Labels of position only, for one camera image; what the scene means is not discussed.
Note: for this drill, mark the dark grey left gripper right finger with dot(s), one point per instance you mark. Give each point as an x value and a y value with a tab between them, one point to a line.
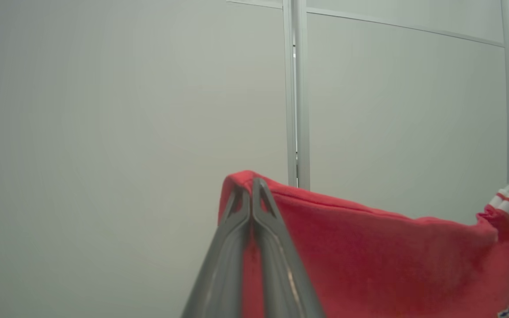
281	274

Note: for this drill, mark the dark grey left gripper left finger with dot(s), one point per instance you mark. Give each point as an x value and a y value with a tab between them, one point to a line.
223	265

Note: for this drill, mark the red and white jersey garment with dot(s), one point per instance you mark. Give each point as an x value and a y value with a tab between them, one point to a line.
391	269

